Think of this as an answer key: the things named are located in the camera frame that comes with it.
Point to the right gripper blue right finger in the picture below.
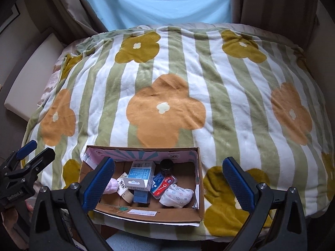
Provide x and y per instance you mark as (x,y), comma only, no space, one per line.
(255,198)

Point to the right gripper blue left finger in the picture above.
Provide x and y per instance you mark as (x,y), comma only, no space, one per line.
(80,198)

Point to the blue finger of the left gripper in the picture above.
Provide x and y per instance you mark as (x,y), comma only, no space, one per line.
(26,150)
(38,163)

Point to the pink fluffy sock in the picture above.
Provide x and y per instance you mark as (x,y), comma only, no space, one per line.
(112,186)

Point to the white patterned tissue pack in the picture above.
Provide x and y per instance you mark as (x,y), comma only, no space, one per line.
(122,188)

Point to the small dark blue box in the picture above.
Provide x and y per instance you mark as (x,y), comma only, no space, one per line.
(140,196)

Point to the blue white carton box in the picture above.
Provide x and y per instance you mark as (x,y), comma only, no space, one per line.
(140,175)

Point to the grey white sock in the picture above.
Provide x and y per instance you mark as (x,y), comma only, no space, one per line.
(177,197)

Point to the clear floss pick case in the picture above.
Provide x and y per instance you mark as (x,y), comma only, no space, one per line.
(161,183)

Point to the small black jar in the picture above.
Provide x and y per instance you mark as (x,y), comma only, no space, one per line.
(166,166)

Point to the person's left hand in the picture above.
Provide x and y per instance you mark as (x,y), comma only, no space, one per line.
(9,220)

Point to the white foam board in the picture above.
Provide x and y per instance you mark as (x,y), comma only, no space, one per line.
(31,81)

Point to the open cardboard box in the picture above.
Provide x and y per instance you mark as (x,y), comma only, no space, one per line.
(187,169)

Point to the green striped floral blanket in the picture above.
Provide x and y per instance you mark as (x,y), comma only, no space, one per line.
(230,90)

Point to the left brown curtain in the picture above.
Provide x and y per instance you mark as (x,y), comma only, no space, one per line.
(79,17)

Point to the brown curtain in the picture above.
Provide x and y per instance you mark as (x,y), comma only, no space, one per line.
(293,19)
(79,17)

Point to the light blue sheet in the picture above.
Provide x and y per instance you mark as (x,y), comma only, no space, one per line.
(123,14)

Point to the right brown curtain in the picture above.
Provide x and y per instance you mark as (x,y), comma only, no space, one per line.
(293,19)

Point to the framed wall picture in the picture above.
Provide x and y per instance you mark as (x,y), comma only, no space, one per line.
(9,16)

